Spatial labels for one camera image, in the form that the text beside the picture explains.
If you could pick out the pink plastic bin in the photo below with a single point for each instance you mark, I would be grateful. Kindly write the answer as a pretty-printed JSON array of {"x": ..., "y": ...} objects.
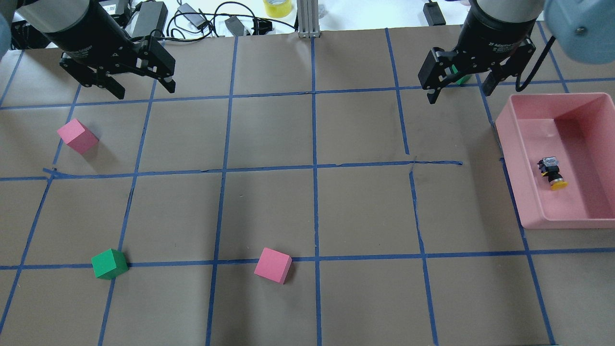
[{"x": 578, "y": 129}]

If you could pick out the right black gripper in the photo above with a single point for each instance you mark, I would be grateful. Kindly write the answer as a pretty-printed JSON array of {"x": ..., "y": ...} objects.
[{"x": 495, "y": 30}]

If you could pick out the aluminium frame post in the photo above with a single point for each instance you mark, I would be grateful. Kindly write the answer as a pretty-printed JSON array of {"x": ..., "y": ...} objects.
[{"x": 307, "y": 13}]

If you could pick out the green cube far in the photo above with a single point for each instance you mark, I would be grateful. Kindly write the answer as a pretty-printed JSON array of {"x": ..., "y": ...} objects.
[{"x": 463, "y": 79}]

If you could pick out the yellow tape roll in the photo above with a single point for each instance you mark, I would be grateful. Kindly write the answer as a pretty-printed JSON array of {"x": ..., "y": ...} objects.
[{"x": 277, "y": 8}]

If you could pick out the green cube near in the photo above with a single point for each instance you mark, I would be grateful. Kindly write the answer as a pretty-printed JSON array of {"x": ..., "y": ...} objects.
[{"x": 109, "y": 264}]

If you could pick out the black power adapter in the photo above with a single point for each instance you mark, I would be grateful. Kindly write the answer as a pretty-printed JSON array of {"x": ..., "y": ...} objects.
[{"x": 150, "y": 19}]

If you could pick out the pink cube far left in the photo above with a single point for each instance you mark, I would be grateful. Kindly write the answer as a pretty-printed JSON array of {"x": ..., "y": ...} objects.
[{"x": 77, "y": 136}]

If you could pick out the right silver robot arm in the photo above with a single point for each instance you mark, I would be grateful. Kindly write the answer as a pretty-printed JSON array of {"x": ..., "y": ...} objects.
[{"x": 585, "y": 29}]

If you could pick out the pink cube centre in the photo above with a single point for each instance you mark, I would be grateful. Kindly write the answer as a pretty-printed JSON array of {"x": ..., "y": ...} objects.
[{"x": 273, "y": 265}]

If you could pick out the yellow push button switch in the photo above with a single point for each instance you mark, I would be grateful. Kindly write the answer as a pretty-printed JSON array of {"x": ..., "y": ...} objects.
[{"x": 549, "y": 168}]

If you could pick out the pink cube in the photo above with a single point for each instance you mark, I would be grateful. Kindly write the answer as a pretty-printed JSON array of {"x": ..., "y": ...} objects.
[
  {"x": 273, "y": 265},
  {"x": 77, "y": 136}
]

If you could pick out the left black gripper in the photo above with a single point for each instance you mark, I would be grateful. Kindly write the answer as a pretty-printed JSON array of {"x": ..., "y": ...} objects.
[{"x": 81, "y": 30}]

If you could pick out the green cube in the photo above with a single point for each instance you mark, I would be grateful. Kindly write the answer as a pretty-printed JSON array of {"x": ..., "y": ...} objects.
[
  {"x": 109, "y": 264},
  {"x": 463, "y": 79}
]

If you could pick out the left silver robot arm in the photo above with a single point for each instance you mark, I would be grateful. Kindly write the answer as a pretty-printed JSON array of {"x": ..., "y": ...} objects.
[{"x": 52, "y": 14}]

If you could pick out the small grey usb hub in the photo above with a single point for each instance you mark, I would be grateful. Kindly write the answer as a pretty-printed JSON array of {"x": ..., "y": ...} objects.
[{"x": 195, "y": 18}]

